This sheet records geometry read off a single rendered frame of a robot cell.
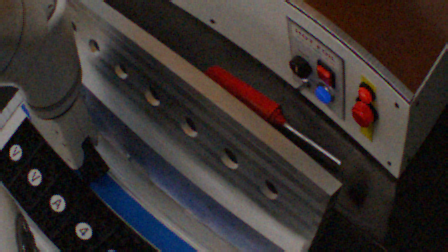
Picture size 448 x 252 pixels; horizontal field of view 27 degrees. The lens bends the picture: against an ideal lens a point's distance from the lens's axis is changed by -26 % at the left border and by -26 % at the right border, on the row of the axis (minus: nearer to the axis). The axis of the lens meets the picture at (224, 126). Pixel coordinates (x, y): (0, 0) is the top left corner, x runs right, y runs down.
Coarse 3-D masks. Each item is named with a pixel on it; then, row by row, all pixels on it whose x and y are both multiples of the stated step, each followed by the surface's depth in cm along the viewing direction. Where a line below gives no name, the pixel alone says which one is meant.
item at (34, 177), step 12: (48, 144) 124; (36, 156) 124; (48, 156) 124; (24, 168) 123; (36, 168) 123; (48, 168) 124; (60, 168) 124; (24, 180) 122; (36, 180) 122; (48, 180) 122; (12, 192) 122; (24, 192) 121; (36, 192) 122; (24, 204) 121
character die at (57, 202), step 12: (60, 180) 122; (72, 180) 122; (48, 192) 121; (60, 192) 121; (72, 192) 121; (84, 192) 122; (36, 204) 121; (48, 204) 121; (60, 204) 120; (72, 204) 121; (36, 216) 121; (48, 216) 120; (60, 216) 120; (48, 228) 119
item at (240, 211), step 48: (96, 0) 112; (144, 48) 108; (96, 96) 120; (144, 96) 115; (192, 96) 109; (144, 144) 117; (192, 144) 113; (240, 144) 108; (288, 144) 103; (192, 192) 116; (240, 192) 112; (288, 192) 106; (336, 192) 101; (240, 240) 115; (288, 240) 111
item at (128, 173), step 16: (16, 96) 129; (0, 128) 127; (112, 160) 124; (128, 160) 123; (112, 176) 123; (128, 176) 123; (144, 176) 122; (144, 192) 122; (160, 192) 122; (160, 208) 121; (176, 208) 121; (176, 224) 120; (192, 224) 120; (192, 240) 119; (208, 240) 119
